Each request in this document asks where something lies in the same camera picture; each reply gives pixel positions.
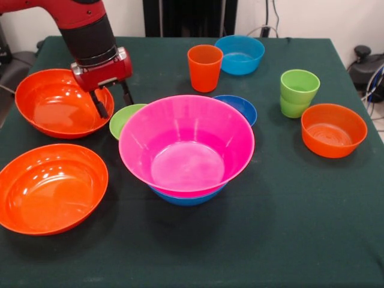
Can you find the grey pedestal foot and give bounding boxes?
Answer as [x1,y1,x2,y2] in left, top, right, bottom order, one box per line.
[347,44,384,80]
[0,50,34,88]

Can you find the cable tangle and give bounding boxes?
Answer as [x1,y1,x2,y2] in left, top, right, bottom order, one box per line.
[359,67,384,121]

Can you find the hanging black cables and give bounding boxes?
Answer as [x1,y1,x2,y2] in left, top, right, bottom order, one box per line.
[245,0,281,38]

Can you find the dark blue bowl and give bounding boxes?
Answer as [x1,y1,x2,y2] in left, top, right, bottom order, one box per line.
[212,95,258,127]

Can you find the green cup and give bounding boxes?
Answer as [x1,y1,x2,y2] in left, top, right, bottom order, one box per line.
[280,69,321,119]

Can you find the large pink bowl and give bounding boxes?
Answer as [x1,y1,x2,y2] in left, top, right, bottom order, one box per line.
[118,94,256,199]

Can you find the green bowl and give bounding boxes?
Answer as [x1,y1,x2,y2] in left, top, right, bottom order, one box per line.
[109,103,148,141]

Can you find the orange cup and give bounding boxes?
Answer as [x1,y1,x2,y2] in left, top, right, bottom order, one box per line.
[187,44,224,93]

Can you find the large orange bowl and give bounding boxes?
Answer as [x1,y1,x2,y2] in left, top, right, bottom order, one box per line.
[0,143,109,236]
[14,68,115,140]

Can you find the small orange bowl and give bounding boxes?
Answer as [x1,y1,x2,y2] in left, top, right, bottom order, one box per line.
[301,103,368,159]

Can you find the small light blue bowl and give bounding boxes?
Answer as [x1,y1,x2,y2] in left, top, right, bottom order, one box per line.
[214,35,266,76]

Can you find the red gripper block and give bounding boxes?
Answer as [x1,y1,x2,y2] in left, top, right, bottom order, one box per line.
[73,53,135,119]

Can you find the large light blue bowl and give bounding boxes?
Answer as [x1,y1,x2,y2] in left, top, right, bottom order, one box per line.
[149,183,227,207]

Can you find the dark green table cloth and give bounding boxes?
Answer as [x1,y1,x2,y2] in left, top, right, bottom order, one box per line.
[0,35,384,288]

